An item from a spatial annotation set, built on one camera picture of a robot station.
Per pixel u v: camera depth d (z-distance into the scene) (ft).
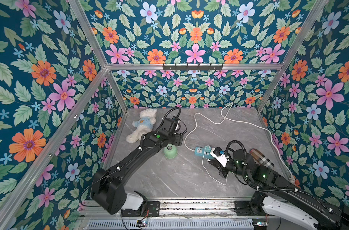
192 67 3.05
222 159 1.98
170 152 2.76
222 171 2.02
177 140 2.40
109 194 1.34
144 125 3.24
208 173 2.69
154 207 2.44
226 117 3.73
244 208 2.41
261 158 2.90
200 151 3.05
